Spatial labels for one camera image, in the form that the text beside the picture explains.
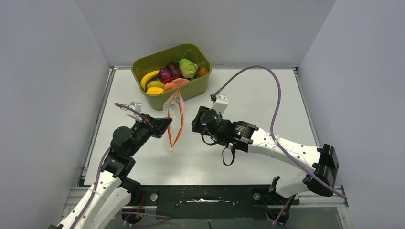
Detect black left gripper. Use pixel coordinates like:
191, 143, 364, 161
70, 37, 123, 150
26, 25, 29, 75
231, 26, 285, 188
128, 113, 172, 156

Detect clear zip top bag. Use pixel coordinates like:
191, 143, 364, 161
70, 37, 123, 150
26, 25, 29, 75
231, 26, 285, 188
163, 90, 185, 153

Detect purple red onion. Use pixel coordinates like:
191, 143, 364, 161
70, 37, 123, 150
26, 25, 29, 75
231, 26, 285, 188
158, 68, 171, 82

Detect green cabbage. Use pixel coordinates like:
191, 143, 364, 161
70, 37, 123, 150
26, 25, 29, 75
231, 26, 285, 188
179, 58, 198, 79

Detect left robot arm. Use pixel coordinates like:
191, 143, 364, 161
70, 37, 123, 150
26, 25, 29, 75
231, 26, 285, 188
49, 114, 172, 229

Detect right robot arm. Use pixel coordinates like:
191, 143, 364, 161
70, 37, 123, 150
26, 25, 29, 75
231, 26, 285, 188
192, 106, 339, 204

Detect green plastic bin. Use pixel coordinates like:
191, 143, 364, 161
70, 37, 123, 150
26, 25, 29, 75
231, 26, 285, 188
131, 43, 212, 110

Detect orange peach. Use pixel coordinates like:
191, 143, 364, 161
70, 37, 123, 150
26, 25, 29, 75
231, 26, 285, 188
163, 82, 177, 91

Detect green yellow mango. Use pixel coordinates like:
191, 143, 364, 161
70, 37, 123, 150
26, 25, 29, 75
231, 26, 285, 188
146, 80, 165, 89

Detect red chili pepper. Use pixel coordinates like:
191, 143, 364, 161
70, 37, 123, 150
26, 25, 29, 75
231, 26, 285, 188
162, 77, 177, 84

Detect pink peach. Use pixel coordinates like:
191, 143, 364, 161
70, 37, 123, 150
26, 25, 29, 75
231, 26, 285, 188
172, 78, 190, 87

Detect yellow banana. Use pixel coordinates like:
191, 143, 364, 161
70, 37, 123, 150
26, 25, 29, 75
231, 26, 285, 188
139, 70, 159, 92

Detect small orange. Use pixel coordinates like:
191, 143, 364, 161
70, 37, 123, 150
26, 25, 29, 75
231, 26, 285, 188
197, 67, 209, 78

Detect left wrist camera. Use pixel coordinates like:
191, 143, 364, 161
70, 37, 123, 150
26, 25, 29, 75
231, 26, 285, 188
126, 102, 142, 120

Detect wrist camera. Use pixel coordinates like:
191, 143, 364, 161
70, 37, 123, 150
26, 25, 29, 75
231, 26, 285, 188
211, 94, 229, 115
126, 102, 142, 120

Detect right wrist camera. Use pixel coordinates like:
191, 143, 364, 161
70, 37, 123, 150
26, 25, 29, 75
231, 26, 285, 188
211, 94, 229, 115

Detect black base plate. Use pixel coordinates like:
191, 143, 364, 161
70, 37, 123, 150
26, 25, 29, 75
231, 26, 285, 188
123, 185, 299, 222

